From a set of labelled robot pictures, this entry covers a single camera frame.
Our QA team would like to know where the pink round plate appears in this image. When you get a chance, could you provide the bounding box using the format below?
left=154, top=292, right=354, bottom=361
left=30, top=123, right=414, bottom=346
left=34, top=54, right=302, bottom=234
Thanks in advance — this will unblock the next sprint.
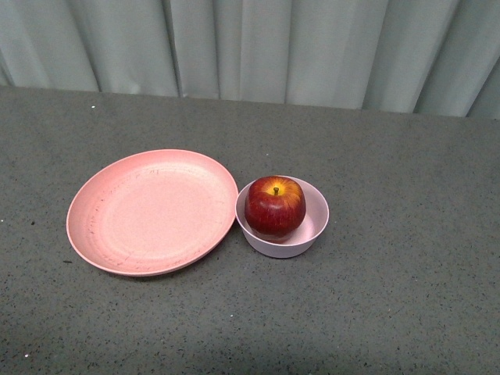
left=66, top=149, right=238, bottom=277

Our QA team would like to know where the grey-white curtain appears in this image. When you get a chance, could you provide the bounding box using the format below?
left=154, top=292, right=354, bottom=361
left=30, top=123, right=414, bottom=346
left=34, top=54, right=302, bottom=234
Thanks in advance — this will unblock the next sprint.
left=1, top=1, right=499, bottom=119

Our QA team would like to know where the red apple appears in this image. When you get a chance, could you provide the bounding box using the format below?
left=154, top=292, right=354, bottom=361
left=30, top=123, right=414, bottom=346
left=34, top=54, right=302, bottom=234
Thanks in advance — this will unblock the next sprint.
left=244, top=175, right=306, bottom=242

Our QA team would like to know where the light pink bowl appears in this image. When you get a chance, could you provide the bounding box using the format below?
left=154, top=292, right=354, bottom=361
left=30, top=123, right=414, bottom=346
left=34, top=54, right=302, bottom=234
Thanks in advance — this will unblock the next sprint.
left=235, top=177, right=330, bottom=259

